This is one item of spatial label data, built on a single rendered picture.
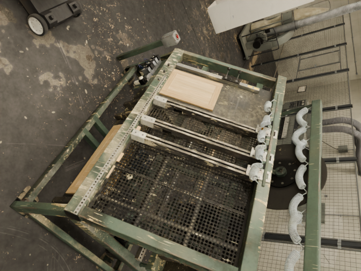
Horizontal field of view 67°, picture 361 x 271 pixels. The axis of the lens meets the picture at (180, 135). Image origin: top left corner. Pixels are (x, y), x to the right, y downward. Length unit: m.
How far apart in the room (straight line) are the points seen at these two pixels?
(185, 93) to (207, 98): 0.22
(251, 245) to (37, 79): 2.39
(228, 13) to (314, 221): 4.98
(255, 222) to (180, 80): 1.64
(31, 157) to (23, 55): 0.95
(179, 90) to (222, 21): 3.92
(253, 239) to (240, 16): 5.19
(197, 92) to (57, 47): 1.54
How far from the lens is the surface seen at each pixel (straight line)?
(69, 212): 2.06
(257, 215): 2.09
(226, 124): 2.56
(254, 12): 6.39
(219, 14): 6.57
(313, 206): 2.53
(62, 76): 3.18
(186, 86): 2.92
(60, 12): 3.20
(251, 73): 3.26
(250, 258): 1.96
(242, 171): 2.27
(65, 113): 3.10
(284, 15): 8.52
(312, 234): 2.41
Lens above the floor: 2.54
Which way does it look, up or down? 33 degrees down
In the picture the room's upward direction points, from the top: 83 degrees clockwise
